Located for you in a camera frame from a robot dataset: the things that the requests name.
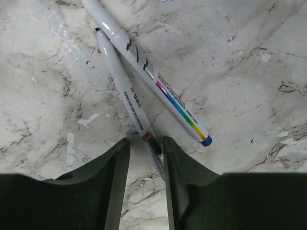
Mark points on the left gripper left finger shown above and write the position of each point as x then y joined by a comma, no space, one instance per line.
87,198

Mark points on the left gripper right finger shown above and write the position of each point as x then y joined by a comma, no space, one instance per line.
200,199

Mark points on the green-end white marker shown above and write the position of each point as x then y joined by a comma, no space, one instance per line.
130,100

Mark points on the blue-end white marker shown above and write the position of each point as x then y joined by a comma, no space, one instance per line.
139,61

